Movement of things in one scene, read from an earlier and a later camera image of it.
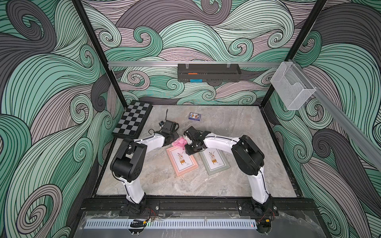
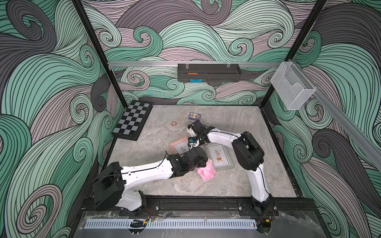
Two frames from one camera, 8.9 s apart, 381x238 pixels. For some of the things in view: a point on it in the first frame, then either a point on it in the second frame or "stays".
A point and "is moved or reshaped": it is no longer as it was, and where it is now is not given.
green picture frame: (214, 159) stays
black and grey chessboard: (133, 121) stays
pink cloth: (180, 142) → (208, 172)
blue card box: (195, 116) stays
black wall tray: (209, 72) stays
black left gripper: (175, 135) → (202, 163)
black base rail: (283, 206) stays
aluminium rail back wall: (142, 64) stays
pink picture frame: (181, 162) is moved or reshaped
